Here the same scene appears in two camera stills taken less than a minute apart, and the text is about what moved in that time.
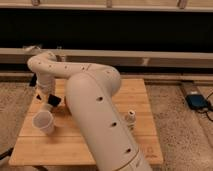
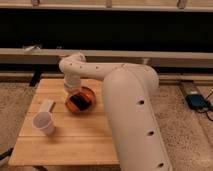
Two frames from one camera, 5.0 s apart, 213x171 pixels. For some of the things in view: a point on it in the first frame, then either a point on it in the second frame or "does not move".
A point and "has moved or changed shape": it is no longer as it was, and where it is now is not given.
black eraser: [54, 100] has moved or changed shape
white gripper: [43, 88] → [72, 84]
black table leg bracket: [33, 80] does not move
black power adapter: [196, 101] does not move
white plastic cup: [44, 121] does not move
